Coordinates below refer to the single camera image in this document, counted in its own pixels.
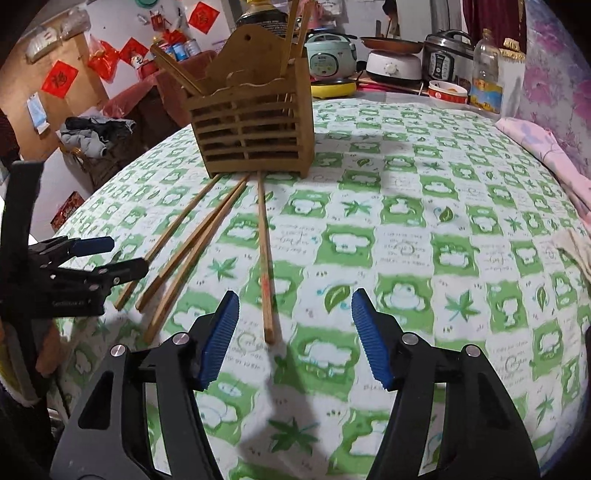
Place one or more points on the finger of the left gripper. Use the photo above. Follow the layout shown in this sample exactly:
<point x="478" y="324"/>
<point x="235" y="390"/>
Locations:
<point x="101" y="279"/>
<point x="58" y="250"/>

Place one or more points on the clear oil bottle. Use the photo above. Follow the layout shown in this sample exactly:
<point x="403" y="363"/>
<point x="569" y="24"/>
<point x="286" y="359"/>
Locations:
<point x="486" y="90"/>

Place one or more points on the pink folded cloth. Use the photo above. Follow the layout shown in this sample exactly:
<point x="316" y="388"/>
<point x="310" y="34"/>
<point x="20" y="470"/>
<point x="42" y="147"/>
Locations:
<point x="542" y="144"/>

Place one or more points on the red white bowl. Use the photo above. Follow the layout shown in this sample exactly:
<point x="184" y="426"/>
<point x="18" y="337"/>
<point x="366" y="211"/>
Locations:
<point x="447" y="92"/>

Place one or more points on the white induction cooker with pan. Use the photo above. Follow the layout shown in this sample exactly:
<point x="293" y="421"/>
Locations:
<point x="393" y="60"/>

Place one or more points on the red box on floor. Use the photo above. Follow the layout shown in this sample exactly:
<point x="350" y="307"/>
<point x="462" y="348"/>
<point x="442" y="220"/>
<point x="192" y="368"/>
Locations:
<point x="66" y="210"/>

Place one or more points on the green white patterned tablecloth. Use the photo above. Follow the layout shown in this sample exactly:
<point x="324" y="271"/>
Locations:
<point x="447" y="224"/>

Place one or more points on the beige crumpled cloth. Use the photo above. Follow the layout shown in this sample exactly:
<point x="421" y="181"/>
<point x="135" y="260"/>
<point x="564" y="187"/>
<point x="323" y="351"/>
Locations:
<point x="576" y="246"/>

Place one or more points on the yellow dish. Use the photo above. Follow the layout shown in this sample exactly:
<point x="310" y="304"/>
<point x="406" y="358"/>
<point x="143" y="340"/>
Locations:
<point x="338" y="88"/>

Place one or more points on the red diamond paper decoration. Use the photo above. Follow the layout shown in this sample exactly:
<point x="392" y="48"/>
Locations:
<point x="59" y="79"/>

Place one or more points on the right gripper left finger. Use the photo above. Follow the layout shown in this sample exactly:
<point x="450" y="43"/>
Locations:
<point x="137" y="418"/>

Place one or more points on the mint green rice cooker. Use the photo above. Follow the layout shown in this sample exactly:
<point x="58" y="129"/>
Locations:
<point x="331" y="56"/>

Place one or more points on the black silver pressure cooker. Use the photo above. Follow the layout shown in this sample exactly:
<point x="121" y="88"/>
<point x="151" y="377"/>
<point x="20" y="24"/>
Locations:
<point x="448" y="56"/>

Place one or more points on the floral plastic curtain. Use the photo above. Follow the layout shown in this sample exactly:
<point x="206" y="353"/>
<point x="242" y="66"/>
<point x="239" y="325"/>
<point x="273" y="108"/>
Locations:
<point x="556" y="87"/>

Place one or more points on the wooden utensil holder box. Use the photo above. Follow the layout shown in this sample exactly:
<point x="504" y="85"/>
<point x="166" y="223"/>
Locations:
<point x="258" y="115"/>

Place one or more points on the pile of grey clothes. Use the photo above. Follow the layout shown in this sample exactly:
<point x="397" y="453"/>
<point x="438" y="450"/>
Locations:
<point x="94" y="136"/>

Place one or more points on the dark soy sauce bottle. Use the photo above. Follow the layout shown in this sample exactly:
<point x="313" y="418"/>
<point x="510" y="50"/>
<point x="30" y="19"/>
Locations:
<point x="265" y="14"/>

